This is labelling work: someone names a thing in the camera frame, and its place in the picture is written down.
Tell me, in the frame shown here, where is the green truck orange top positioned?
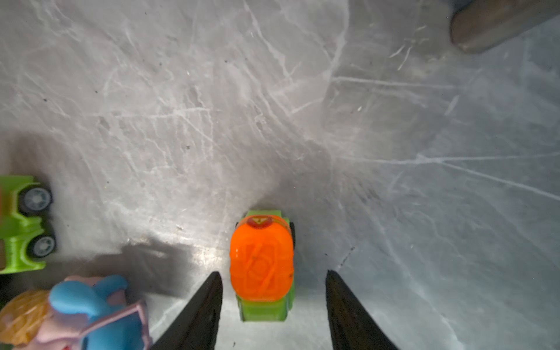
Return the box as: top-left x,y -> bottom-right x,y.
229,210 -> 295,322

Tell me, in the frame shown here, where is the white two-tier metal shelf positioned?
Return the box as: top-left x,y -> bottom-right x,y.
450,0 -> 559,54

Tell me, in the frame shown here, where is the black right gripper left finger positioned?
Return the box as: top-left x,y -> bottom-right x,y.
151,271 -> 223,350

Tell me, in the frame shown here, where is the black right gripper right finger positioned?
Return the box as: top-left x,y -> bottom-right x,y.
325,270 -> 398,350

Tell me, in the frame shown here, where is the blue small toy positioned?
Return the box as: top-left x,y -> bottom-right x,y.
1,275 -> 153,349

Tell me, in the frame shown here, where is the green truck pink top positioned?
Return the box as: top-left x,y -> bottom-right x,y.
1,175 -> 57,275

